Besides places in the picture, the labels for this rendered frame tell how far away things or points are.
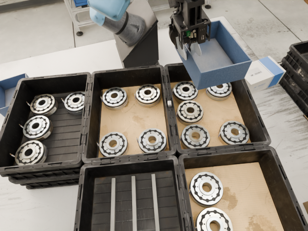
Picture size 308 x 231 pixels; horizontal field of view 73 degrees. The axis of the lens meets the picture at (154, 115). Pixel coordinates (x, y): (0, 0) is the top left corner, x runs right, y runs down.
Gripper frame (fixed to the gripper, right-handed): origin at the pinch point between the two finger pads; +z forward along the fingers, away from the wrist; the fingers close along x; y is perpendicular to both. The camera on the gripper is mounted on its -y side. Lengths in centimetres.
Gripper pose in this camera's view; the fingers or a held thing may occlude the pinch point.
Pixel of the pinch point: (187, 53)
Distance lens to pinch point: 64.6
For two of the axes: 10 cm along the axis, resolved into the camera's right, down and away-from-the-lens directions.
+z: 1.6, 5.1, 8.4
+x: 9.6, -2.9, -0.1
